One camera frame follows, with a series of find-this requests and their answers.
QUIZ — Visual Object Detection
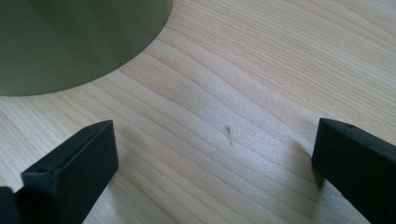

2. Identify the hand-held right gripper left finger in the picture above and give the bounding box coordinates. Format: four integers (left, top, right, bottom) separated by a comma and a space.
21, 119, 120, 224

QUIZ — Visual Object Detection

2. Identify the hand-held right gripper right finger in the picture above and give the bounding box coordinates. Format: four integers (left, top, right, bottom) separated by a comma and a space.
311, 118, 396, 224

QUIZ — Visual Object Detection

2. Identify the green plastic bin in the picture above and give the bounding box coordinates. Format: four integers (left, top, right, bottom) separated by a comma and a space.
0, 0, 174, 97

